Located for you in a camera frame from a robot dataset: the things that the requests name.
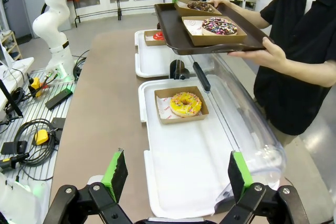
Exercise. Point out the wooden shelf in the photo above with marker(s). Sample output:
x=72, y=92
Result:
x=11, y=47

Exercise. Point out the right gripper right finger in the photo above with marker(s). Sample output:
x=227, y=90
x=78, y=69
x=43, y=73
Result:
x=246, y=200

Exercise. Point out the brown cardboard donut box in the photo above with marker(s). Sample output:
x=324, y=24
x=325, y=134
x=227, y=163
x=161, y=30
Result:
x=218, y=40
x=183, y=121
x=183, y=9

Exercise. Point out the white plastic display tray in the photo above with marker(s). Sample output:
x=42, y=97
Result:
x=152, y=61
x=183, y=155

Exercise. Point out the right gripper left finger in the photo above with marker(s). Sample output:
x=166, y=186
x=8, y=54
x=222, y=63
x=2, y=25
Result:
x=105, y=200

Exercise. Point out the dark brown serving tray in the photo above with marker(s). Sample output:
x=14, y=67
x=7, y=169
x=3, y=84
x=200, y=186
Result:
x=176, y=32

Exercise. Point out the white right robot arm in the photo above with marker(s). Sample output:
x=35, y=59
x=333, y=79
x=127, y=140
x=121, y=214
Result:
x=21, y=200

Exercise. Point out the yellow enabling switch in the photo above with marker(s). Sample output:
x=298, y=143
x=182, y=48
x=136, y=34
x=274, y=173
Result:
x=41, y=137

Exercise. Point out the printed white paper liner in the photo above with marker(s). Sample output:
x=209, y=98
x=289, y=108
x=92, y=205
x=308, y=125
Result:
x=193, y=26
x=163, y=108

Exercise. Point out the person in black shirt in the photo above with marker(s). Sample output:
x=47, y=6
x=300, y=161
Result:
x=288, y=98

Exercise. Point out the dark chocolate glazed donut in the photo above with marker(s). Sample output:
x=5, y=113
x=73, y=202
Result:
x=200, y=5

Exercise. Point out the person's left forearm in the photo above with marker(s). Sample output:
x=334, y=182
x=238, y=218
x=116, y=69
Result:
x=312, y=73

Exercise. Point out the person's right hand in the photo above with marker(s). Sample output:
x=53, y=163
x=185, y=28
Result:
x=221, y=1

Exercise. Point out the black rectangular control box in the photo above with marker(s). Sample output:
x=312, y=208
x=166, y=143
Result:
x=59, y=98

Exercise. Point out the person's left hand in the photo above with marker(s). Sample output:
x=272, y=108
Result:
x=273, y=54

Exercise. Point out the person's right forearm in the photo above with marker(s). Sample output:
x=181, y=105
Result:
x=249, y=14

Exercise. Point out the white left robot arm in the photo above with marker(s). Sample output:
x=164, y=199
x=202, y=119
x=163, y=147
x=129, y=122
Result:
x=56, y=24

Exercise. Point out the red donut in cardboard tray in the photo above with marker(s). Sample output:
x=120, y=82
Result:
x=149, y=41

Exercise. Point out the chocolate donut rainbow sprinkles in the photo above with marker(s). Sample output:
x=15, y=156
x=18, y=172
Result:
x=220, y=26

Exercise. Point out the yellow sprinkled donut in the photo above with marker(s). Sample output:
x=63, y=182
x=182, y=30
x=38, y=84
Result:
x=186, y=104

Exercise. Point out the red glazed donut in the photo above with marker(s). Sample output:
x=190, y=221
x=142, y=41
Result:
x=159, y=36

